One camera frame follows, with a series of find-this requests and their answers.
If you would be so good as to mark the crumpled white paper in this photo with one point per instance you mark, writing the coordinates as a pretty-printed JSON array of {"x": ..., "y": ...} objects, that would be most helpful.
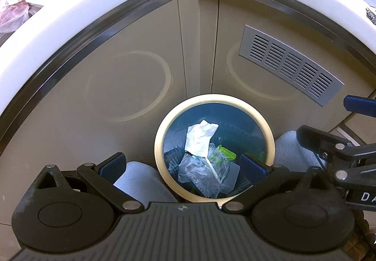
[{"x": 198, "y": 138}]

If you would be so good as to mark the clear plastic wrap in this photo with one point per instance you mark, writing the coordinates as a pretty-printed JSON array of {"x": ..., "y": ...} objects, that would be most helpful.
[{"x": 210, "y": 178}]

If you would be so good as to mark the round trash bin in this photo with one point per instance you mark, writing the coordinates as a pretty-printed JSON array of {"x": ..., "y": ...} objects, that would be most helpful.
[{"x": 242, "y": 129}]

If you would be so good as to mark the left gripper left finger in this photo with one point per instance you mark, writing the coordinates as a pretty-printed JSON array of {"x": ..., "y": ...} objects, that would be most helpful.
[{"x": 101, "y": 178}]

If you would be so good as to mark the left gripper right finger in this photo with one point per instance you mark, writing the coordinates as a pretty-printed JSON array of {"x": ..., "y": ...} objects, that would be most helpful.
[{"x": 264, "y": 179}]

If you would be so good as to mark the grey cabinet vent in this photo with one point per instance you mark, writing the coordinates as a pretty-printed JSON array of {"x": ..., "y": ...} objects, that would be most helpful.
[{"x": 290, "y": 65}]

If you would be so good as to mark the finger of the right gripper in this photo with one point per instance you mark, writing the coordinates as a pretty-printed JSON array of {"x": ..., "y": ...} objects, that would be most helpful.
[
  {"x": 338, "y": 152},
  {"x": 360, "y": 105}
]

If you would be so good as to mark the pink plastic bag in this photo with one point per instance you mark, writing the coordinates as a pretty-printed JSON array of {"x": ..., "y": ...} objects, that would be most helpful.
[{"x": 15, "y": 13}]

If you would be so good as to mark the green wrapper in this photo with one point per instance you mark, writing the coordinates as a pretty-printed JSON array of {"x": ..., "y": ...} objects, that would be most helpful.
[{"x": 219, "y": 154}]

